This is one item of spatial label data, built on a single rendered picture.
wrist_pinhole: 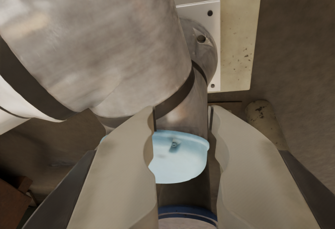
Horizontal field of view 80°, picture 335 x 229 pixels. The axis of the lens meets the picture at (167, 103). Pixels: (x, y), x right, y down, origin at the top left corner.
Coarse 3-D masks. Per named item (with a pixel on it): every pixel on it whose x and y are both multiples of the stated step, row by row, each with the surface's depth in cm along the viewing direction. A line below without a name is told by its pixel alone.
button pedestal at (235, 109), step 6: (210, 102) 94; (216, 102) 94; (222, 102) 93; (228, 102) 93; (234, 102) 92; (240, 102) 92; (228, 108) 95; (234, 108) 95; (240, 108) 95; (234, 114) 98
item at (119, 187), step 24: (144, 120) 11; (120, 144) 9; (144, 144) 9; (96, 168) 8; (120, 168) 8; (144, 168) 8; (96, 192) 7; (120, 192) 7; (144, 192) 7; (72, 216) 6; (96, 216) 6; (120, 216) 6; (144, 216) 6
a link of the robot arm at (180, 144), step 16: (192, 80) 20; (176, 96) 18; (192, 96) 20; (160, 112) 17; (176, 112) 18; (192, 112) 20; (112, 128) 19; (160, 128) 18; (176, 128) 19; (192, 128) 20; (160, 144) 17; (176, 144) 18; (192, 144) 19; (208, 144) 21; (160, 160) 19; (176, 160) 19; (192, 160) 19; (160, 176) 23; (176, 176) 22; (192, 176) 22
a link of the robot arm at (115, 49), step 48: (0, 0) 11; (48, 0) 11; (96, 0) 11; (144, 0) 13; (0, 48) 11; (48, 48) 12; (96, 48) 13; (144, 48) 14; (0, 96) 13; (48, 96) 13; (96, 96) 15; (144, 96) 16
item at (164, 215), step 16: (208, 176) 103; (160, 192) 99; (176, 192) 91; (192, 192) 90; (208, 192) 96; (160, 208) 88; (176, 208) 82; (192, 208) 82; (208, 208) 90; (160, 224) 89; (176, 224) 87; (192, 224) 85; (208, 224) 84
